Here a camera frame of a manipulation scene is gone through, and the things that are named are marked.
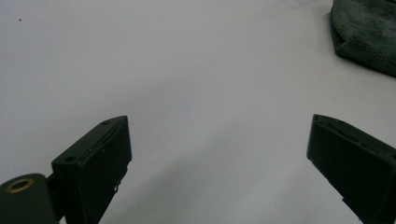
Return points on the dark grey towel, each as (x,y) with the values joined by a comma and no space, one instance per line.
(365,31)

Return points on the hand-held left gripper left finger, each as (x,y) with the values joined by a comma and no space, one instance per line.
(93,168)

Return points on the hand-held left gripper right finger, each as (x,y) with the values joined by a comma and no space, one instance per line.
(351,165)

